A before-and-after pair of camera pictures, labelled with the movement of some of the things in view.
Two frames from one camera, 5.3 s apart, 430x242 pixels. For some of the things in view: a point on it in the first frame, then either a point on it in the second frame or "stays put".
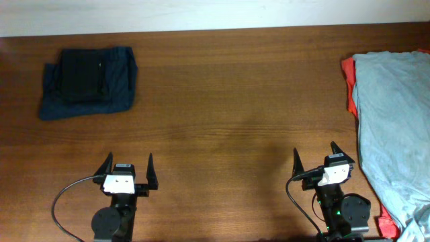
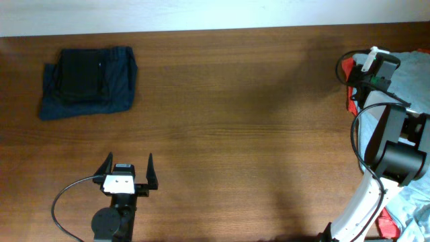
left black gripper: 142,189 stays put
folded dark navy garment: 89,81 stays put
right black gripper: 310,183 to 355,72
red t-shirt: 388,228 stays put
